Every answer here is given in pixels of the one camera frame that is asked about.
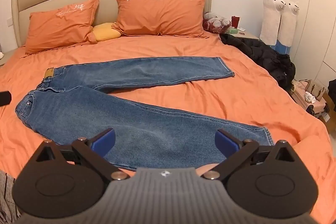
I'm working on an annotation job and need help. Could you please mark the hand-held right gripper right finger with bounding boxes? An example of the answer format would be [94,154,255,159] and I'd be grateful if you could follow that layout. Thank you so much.
[202,129,298,181]

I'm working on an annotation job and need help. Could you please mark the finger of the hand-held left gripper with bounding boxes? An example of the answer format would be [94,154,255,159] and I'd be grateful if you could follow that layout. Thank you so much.
[0,91,12,107]

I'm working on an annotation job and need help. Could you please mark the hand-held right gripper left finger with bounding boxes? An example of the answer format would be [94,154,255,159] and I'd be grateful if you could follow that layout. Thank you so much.
[34,128,130,181]

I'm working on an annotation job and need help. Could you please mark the blue denim pants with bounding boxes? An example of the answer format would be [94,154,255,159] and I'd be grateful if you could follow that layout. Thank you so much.
[15,56,275,172]

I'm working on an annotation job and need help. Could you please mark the beige nightstand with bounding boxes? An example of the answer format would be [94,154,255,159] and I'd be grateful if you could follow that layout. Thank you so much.
[0,49,14,67]
[231,27,261,42]

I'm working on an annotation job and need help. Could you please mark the bed with orange sheet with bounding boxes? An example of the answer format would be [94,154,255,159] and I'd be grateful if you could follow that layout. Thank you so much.
[0,30,336,224]

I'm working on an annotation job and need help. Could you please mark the orange embroidered pillow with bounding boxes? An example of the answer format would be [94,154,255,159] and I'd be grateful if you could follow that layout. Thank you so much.
[113,0,210,39]
[25,0,100,54]

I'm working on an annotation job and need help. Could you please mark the striped rug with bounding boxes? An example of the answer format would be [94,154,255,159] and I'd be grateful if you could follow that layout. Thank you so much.
[0,171,22,220]

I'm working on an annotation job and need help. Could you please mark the white crumpled cloth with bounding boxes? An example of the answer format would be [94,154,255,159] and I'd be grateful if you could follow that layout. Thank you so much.
[304,92,317,104]

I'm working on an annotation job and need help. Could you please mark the black jacket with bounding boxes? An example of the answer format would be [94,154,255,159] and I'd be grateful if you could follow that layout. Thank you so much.
[220,33,297,90]

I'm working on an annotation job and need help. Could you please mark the pink suitcase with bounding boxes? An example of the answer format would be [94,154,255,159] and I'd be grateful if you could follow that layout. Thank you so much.
[290,80,330,118]

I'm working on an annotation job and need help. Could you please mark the beige handbag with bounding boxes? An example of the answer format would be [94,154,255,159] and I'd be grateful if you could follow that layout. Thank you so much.
[297,79,326,101]

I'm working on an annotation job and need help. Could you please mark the small yellow pillow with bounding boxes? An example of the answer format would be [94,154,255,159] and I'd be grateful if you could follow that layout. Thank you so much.
[92,22,122,42]

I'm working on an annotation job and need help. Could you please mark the light blue box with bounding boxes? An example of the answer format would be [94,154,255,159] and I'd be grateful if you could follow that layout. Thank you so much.
[276,40,292,55]

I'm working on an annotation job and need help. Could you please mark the grey and red plush toy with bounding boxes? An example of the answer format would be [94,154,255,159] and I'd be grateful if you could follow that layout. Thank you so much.
[203,12,232,33]

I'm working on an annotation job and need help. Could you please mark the white alpaca plush pillow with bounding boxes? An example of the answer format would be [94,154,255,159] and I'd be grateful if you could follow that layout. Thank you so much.
[260,0,286,46]
[278,0,300,47]

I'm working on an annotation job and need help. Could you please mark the white wardrobe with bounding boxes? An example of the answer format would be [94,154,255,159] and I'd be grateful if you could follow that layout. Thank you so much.
[285,0,336,88]

